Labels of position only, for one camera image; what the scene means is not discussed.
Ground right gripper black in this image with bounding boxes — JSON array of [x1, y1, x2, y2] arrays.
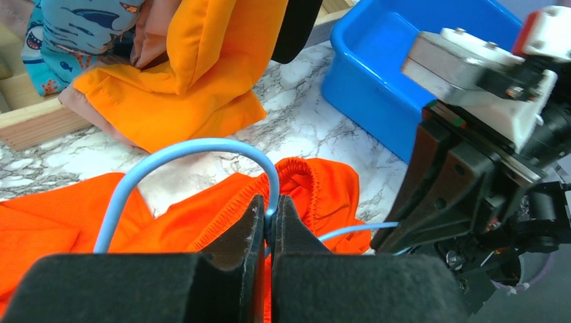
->
[[371, 106, 570, 314]]

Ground light blue wire hanger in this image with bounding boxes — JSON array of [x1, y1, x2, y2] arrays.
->
[[94, 138, 406, 254]]

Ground blue plastic bin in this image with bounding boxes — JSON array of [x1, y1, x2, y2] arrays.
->
[[321, 0, 524, 164]]

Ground red-orange shorts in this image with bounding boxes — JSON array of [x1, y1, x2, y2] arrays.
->
[[1, 157, 360, 312]]

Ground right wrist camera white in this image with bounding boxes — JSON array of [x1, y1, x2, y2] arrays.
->
[[401, 5, 570, 153]]

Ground wooden clothes rack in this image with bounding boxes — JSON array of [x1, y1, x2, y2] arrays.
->
[[1, 1, 356, 151]]

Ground pink beige shorts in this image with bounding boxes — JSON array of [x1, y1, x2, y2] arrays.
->
[[0, 0, 184, 150]]

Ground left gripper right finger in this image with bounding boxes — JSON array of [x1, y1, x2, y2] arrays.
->
[[271, 196, 469, 322]]

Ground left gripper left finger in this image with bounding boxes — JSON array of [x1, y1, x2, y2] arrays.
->
[[3, 195, 264, 322]]

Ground blue shark print shorts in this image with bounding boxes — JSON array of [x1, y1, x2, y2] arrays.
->
[[21, 0, 143, 96]]

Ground black shorts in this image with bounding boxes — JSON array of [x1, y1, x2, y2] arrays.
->
[[271, 0, 323, 64]]

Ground orange shorts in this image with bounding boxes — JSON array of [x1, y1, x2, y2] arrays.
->
[[73, 1, 287, 153]]

